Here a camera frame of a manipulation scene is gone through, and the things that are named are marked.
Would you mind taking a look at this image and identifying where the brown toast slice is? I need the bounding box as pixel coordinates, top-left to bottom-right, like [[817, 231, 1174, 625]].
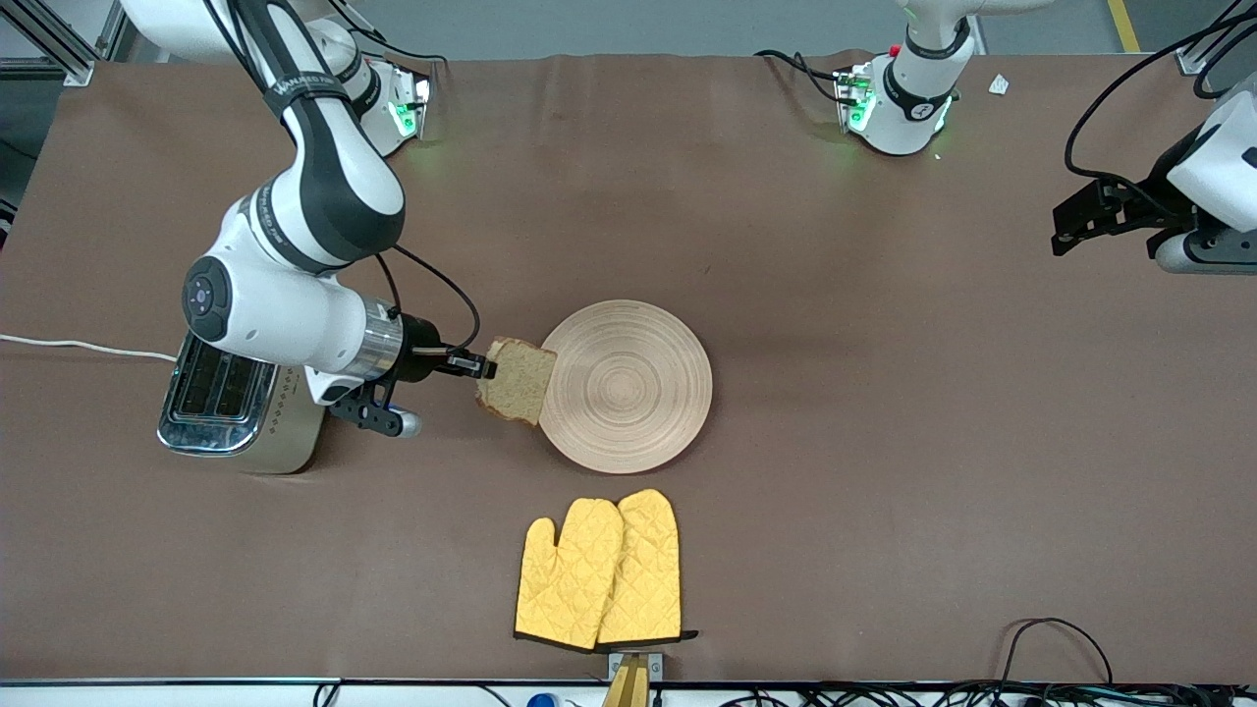
[[475, 337, 558, 427]]

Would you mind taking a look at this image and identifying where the round wooden plate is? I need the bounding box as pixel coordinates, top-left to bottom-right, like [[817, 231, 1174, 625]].
[[538, 299, 714, 474]]

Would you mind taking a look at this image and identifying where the silver beige two-slot toaster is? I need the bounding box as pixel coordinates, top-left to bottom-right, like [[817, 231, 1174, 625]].
[[157, 332, 327, 475]]

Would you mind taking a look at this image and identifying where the yellow quilted oven mitt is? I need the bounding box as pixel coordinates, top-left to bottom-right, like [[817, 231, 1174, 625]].
[[515, 498, 626, 651], [597, 489, 683, 646]]

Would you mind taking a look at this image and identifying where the brown table cover cloth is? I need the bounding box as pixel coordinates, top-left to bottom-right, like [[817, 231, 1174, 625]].
[[0, 49, 1257, 684]]

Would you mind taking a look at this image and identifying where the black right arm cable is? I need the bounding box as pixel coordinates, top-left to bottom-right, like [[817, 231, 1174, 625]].
[[201, 0, 483, 356]]

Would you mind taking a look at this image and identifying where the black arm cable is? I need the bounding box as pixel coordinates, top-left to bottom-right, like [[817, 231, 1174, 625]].
[[1064, 0, 1257, 190], [201, 0, 483, 356]]

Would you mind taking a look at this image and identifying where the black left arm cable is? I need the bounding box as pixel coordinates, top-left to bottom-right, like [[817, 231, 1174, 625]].
[[1064, 0, 1257, 190]]

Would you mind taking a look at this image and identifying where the aluminium frame rail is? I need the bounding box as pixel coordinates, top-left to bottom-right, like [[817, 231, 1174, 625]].
[[0, 0, 135, 88], [1174, 0, 1257, 77]]

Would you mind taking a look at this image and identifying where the white toaster power cable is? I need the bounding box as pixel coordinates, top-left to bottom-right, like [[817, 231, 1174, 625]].
[[0, 334, 179, 362]]

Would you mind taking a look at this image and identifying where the metal bracket with wooden block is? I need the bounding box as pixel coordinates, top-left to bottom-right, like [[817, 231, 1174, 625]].
[[601, 651, 665, 707]]

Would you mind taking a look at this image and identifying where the black left base cable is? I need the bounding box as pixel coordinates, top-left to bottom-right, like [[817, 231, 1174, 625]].
[[754, 48, 848, 105]]

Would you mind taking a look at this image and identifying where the black looped cable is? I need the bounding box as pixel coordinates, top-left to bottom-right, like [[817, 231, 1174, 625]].
[[996, 617, 1117, 688]]

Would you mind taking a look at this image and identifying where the black cable bundle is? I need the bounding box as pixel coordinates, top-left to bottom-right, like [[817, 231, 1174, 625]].
[[717, 680, 1257, 707]]

